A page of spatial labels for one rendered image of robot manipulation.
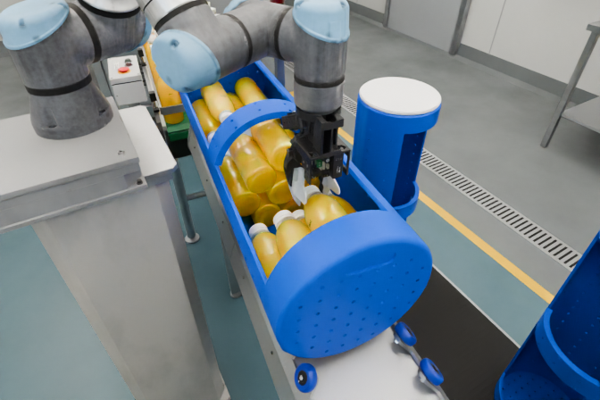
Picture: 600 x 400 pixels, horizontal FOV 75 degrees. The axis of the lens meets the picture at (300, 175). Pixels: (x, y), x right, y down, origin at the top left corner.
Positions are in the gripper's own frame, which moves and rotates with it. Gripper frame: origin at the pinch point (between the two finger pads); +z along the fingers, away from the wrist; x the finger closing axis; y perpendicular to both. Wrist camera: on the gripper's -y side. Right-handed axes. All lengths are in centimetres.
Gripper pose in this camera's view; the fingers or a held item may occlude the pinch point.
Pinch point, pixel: (310, 194)
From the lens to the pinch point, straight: 74.0
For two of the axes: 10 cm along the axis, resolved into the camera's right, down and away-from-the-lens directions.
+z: -0.1, 7.9, 6.1
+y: 3.9, 5.7, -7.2
